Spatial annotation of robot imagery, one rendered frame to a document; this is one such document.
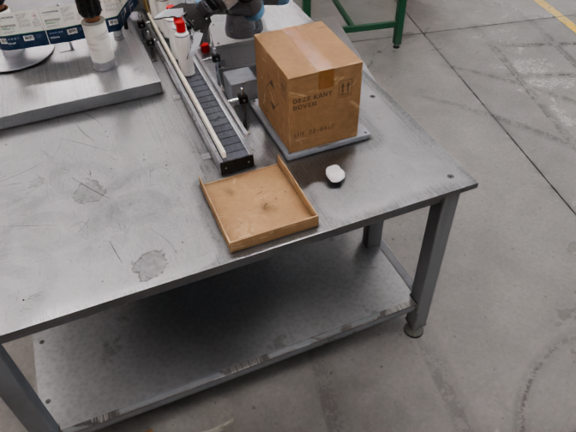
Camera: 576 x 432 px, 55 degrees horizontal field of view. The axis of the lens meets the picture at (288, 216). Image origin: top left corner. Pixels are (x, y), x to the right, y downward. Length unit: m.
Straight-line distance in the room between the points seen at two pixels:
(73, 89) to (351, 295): 1.29
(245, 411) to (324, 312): 0.46
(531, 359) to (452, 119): 1.64
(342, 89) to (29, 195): 1.00
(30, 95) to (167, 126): 0.53
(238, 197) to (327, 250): 0.76
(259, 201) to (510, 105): 2.41
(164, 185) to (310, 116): 0.50
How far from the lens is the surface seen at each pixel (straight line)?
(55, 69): 2.36
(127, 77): 2.20
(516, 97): 3.86
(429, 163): 1.80
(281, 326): 2.08
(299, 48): 1.77
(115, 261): 1.55
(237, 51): 2.24
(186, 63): 2.12
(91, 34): 2.21
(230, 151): 1.74
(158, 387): 2.01
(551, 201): 3.11
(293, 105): 1.67
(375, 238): 2.30
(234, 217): 1.58
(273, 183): 1.68
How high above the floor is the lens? 1.94
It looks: 44 degrees down
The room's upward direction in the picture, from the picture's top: 2 degrees counter-clockwise
